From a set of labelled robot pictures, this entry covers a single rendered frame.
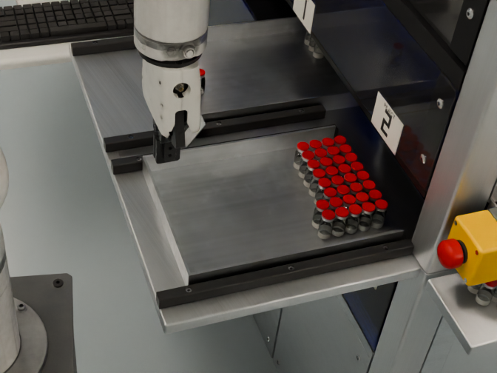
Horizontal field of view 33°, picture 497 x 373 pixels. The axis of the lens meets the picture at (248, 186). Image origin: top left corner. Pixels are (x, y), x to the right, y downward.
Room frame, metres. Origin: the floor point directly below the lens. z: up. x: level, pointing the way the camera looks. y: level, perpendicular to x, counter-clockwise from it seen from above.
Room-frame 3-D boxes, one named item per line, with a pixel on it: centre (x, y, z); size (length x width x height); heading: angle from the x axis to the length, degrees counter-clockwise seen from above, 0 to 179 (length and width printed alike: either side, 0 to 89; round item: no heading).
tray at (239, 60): (1.30, 0.02, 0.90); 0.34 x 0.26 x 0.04; 114
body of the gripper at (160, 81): (0.81, 0.11, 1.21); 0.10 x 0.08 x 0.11; 26
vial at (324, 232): (0.90, -0.13, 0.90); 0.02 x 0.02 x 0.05
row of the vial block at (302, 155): (0.98, -0.11, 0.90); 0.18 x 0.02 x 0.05; 24
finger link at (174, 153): (0.79, 0.10, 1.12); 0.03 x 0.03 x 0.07; 26
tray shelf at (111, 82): (1.11, 0.02, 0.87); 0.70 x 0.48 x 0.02; 24
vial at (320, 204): (0.92, -0.12, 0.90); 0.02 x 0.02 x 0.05
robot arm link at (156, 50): (0.81, 0.11, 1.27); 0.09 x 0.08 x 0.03; 26
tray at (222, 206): (0.95, -0.03, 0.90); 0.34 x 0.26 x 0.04; 114
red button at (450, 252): (0.79, -0.29, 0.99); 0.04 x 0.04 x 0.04; 24
